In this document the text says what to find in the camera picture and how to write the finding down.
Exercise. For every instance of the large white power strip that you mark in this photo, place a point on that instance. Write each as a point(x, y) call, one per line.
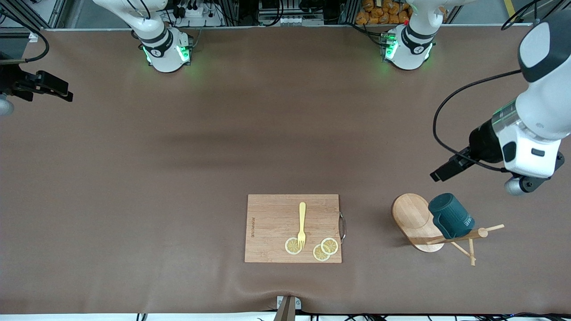
point(196, 13)

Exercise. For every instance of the aluminium frame profile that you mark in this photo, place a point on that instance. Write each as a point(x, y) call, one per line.
point(55, 13)

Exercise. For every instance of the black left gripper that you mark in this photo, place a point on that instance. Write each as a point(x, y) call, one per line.
point(484, 143)

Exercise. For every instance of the wooden mug tree rack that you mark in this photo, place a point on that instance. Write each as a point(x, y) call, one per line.
point(408, 214)

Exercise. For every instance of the teal cup yellow inside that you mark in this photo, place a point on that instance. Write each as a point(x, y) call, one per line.
point(450, 214)

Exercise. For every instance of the wooden cutting board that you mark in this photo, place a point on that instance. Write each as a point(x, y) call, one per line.
point(272, 223)

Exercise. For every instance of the lemon slice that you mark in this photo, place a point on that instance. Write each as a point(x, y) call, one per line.
point(291, 246)
point(330, 245)
point(319, 255)

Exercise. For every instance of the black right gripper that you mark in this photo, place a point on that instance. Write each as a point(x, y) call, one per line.
point(10, 81)

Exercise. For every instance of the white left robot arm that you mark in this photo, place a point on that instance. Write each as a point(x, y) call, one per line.
point(542, 111)

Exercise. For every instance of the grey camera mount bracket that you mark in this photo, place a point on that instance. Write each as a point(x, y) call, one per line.
point(287, 310)

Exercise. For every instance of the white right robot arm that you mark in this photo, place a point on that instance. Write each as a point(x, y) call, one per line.
point(167, 55)

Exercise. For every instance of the orange snack bag pile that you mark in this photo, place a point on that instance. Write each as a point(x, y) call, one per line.
point(379, 15)

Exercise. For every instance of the slim white power strip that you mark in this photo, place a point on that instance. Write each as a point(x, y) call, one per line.
point(299, 20)

